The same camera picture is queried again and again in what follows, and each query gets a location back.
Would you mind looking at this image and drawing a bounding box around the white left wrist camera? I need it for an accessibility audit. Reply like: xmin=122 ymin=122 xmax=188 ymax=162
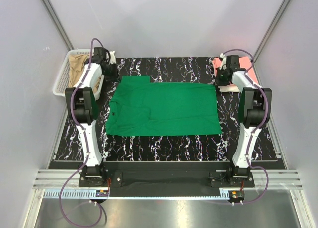
xmin=106 ymin=51 xmax=116 ymax=64

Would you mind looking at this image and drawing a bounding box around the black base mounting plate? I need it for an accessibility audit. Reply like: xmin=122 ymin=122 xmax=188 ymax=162
xmin=79 ymin=161 xmax=241 ymax=195

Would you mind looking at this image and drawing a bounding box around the white slotted cable duct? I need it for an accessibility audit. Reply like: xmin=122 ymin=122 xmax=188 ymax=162
xmin=43 ymin=188 xmax=244 ymax=201

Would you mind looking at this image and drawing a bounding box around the white plastic basket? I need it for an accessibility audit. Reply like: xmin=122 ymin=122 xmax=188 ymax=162
xmin=53 ymin=49 xmax=104 ymax=100

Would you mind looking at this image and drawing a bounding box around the folded cream t shirt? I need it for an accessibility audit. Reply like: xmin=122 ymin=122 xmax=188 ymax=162
xmin=218 ymin=84 xmax=240 ymax=93

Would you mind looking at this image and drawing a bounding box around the green t shirt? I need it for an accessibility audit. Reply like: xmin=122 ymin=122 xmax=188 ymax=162
xmin=105 ymin=76 xmax=221 ymax=137

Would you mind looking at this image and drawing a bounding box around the beige crumpled t shirt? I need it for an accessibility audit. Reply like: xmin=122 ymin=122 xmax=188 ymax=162
xmin=67 ymin=54 xmax=89 ymax=88

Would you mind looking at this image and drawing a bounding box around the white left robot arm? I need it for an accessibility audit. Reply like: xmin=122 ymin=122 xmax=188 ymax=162
xmin=65 ymin=47 xmax=120 ymax=186

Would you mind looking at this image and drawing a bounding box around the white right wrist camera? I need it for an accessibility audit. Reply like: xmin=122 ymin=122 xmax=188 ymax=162
xmin=219 ymin=53 xmax=227 ymax=70

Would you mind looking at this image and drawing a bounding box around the aluminium frame post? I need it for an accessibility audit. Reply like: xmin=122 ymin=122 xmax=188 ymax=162
xmin=40 ymin=0 xmax=74 ymax=50
xmin=253 ymin=0 xmax=292 ymax=62

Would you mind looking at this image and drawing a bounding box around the folded pink t shirt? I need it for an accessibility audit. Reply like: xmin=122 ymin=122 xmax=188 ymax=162
xmin=212 ymin=57 xmax=257 ymax=81

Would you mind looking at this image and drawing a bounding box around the right aluminium frame post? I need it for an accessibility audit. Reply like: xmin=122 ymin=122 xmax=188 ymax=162
xmin=253 ymin=0 xmax=292 ymax=62

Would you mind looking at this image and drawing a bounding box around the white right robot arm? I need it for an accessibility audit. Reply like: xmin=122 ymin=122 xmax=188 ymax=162
xmin=215 ymin=54 xmax=272 ymax=185

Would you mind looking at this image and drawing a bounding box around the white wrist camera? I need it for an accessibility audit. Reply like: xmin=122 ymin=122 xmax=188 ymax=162
xmin=219 ymin=53 xmax=227 ymax=70
xmin=106 ymin=51 xmax=116 ymax=64

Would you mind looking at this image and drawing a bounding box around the left aluminium frame post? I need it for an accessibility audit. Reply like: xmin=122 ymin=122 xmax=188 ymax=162
xmin=40 ymin=0 xmax=74 ymax=50

